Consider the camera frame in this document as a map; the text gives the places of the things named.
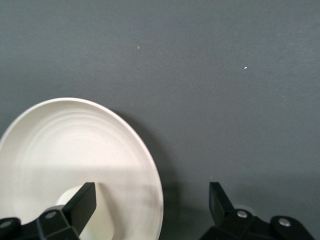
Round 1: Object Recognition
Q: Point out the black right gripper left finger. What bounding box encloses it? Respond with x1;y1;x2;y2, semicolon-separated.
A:
0;181;97;240

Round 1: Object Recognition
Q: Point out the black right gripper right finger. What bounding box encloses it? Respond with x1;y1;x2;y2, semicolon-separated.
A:
199;181;316;240

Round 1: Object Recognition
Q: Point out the round cream plate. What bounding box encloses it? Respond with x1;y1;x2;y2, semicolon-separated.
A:
0;97;165;240

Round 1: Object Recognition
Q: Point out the small white bun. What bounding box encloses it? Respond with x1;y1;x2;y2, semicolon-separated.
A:
56;183;116;240

